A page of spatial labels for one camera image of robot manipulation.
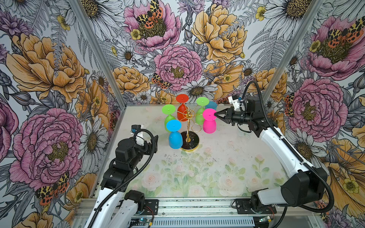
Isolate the right small circuit board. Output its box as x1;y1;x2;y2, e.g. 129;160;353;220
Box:
258;216;272;223

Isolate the green wine glass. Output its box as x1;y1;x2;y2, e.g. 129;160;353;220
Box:
162;104;176;132
195;97;210;125

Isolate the green wine glass left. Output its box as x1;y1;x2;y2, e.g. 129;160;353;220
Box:
162;104;176;132

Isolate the green wine glass back right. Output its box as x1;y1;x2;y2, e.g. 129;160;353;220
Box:
195;97;210;125

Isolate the pink wine glass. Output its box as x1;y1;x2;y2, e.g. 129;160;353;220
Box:
202;108;217;134

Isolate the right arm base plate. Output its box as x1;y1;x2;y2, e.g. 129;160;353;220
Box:
231;198;277;215

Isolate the blue wine glass left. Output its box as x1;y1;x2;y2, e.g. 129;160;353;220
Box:
166;120;183;149

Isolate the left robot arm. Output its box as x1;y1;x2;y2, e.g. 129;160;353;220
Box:
84;125;158;228

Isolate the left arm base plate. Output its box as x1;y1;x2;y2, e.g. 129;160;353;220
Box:
136;199;159;216

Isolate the right aluminium corner post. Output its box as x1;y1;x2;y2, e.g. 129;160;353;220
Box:
259;0;324;104

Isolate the small green circuit board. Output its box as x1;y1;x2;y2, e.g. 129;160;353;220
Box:
129;218;151;226

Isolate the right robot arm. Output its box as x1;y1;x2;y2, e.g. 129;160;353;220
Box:
215;80;335;213

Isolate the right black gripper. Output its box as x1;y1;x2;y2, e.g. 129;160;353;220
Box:
214;105;253;126

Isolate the aluminium front rail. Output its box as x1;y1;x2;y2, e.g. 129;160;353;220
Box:
74;197;319;222

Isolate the red wine glass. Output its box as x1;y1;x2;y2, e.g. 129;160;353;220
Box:
176;94;189;122

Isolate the gold wire wine glass rack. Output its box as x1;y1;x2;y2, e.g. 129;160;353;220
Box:
181;107;202;152

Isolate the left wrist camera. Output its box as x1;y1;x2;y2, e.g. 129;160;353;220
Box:
131;124;144;146

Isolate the light blue wine glass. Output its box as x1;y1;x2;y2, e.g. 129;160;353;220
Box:
205;101;218;110

